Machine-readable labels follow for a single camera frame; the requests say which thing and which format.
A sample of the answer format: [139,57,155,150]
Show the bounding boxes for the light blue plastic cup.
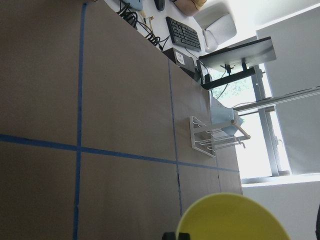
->
[210,107,239,124]

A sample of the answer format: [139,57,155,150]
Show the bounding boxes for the black keyboard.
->
[165,16,202,52]

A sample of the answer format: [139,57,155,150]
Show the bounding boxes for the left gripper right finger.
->
[178,232,191,240]

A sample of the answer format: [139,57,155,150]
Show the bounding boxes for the black power supply box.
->
[162,47,196,79]

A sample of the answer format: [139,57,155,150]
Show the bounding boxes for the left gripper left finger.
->
[162,232,176,240]

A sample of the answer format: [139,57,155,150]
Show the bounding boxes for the yellow plastic cup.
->
[176,193,290,240]

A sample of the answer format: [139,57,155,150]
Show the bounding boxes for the brown paper table mat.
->
[0,0,242,240]

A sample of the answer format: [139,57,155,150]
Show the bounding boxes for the white wire cup rack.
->
[189,116,251,158]

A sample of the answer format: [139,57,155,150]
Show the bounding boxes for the black computer monitor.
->
[199,36,277,90]

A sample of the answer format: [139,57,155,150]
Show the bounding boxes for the grey office chair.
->
[194,2,237,53]

